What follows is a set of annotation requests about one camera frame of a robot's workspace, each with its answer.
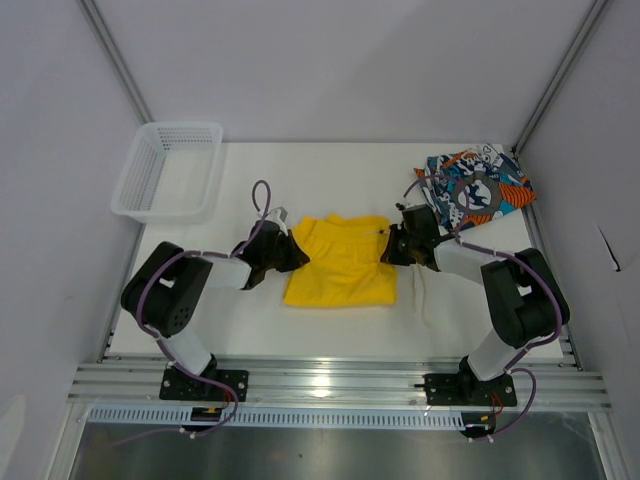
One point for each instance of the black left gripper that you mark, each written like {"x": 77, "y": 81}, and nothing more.
{"x": 297, "y": 257}

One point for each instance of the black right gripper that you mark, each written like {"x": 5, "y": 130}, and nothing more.
{"x": 390, "y": 255}

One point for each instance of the yellow shorts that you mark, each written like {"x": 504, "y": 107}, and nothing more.
{"x": 345, "y": 268}

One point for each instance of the colourful patterned shorts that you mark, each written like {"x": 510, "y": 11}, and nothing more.
{"x": 473, "y": 186}

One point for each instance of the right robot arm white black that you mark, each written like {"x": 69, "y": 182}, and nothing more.
{"x": 526, "y": 306}

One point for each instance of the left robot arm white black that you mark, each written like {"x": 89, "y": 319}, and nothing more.
{"x": 163, "y": 294}

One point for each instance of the white plastic basket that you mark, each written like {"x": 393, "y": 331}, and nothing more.
{"x": 171, "y": 174}

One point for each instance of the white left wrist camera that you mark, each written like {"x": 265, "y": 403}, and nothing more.
{"x": 278, "y": 215}

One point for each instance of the aluminium mounting rail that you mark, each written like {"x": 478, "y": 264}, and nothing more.
{"x": 337, "y": 383}

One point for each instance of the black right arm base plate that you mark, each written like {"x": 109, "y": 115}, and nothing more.
{"x": 463, "y": 389}

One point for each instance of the slotted grey cable duct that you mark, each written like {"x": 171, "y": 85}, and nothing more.
{"x": 415, "y": 419}

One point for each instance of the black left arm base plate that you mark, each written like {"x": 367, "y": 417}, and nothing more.
{"x": 178, "y": 386}

